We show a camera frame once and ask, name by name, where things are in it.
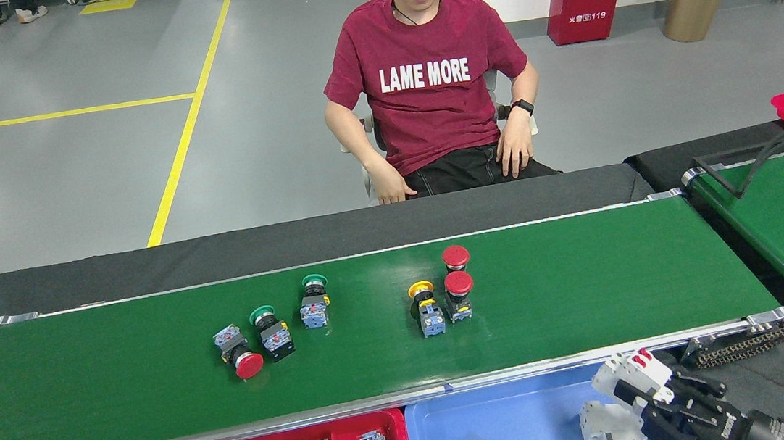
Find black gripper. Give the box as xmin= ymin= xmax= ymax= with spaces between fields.
xmin=612 ymin=354 xmax=784 ymax=440

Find white circuit breaker red levers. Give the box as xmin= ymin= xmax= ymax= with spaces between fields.
xmin=588 ymin=344 xmax=679 ymax=412

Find yellow head push button switch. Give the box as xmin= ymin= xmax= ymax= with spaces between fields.
xmin=406 ymin=279 xmax=449 ymax=340

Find long green conveyor belt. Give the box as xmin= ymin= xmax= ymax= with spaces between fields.
xmin=0 ymin=178 xmax=784 ymax=440

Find blue plastic tray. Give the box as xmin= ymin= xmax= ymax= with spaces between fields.
xmin=401 ymin=356 xmax=667 ymax=440

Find person's left hand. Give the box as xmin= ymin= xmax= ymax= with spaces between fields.
xmin=492 ymin=110 xmax=541 ymax=183

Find person's right hand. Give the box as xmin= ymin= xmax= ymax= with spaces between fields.
xmin=364 ymin=152 xmax=421 ymax=207

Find grey office chair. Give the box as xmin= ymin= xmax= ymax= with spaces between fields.
xmin=334 ymin=65 xmax=546 ymax=200

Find background person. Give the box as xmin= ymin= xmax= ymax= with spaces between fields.
xmin=0 ymin=0 xmax=50 ymax=27

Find black drive chain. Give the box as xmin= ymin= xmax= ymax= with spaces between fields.
xmin=692 ymin=323 xmax=784 ymax=370

